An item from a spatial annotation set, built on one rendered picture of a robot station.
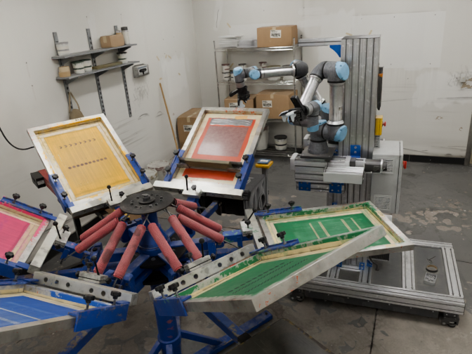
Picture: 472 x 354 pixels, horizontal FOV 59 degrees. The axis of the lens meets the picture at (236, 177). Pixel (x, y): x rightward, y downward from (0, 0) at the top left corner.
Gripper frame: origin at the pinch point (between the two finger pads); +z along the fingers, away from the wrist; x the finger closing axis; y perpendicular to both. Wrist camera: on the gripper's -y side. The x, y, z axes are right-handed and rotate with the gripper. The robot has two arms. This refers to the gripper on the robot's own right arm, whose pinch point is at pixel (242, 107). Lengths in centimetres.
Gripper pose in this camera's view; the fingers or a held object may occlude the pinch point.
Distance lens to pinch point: 356.5
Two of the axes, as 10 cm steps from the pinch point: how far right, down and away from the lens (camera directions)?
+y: 9.2, 0.9, -3.8
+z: 1.8, 7.7, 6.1
